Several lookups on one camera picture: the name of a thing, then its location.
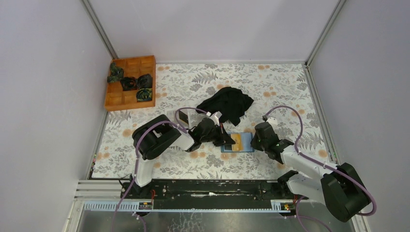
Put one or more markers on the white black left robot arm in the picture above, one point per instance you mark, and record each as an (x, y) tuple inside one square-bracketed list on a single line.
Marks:
[(154, 137)]

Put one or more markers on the floral patterned table mat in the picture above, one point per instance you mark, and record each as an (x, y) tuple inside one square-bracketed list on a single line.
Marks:
[(278, 89)]

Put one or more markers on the blue leather card holder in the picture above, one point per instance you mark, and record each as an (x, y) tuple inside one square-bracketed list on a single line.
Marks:
[(246, 142)]

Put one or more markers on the dark rolled sock right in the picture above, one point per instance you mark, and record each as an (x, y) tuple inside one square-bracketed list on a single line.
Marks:
[(144, 81)]

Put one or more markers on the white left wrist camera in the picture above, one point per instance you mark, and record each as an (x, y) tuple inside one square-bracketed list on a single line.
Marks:
[(215, 117)]

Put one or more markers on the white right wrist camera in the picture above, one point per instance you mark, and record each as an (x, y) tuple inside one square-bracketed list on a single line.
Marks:
[(271, 120)]

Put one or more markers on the dark rolled sock bottom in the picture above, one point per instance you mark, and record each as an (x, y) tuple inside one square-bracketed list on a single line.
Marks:
[(144, 94)]

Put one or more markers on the black crumpled cloth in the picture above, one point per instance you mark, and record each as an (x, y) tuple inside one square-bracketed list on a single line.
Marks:
[(231, 102)]

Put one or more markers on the dark rolled sock middle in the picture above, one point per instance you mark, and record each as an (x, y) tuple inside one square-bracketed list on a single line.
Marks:
[(128, 83)]

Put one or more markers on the dark rolled sock top left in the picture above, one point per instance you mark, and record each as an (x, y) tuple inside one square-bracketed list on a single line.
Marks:
[(116, 73)]

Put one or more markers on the dark rolled sock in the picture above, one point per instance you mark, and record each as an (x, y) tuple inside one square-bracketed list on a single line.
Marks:
[(116, 73), (128, 83), (144, 81), (144, 94)]

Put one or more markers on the wooden compartment tray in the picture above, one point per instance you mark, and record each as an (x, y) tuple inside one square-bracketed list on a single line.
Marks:
[(116, 99)]

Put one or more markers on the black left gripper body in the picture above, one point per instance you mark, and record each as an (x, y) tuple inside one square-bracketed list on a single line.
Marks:
[(215, 137)]

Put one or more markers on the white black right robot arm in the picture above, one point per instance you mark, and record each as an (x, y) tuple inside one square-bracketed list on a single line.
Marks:
[(338, 187)]

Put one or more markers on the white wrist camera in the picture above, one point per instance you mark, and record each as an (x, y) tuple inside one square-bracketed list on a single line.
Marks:
[(215, 117), (271, 120)]

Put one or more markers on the white plastic card box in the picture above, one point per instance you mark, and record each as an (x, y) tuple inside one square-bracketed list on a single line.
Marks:
[(181, 117)]

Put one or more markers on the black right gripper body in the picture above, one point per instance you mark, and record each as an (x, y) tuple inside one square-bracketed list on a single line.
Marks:
[(258, 145)]

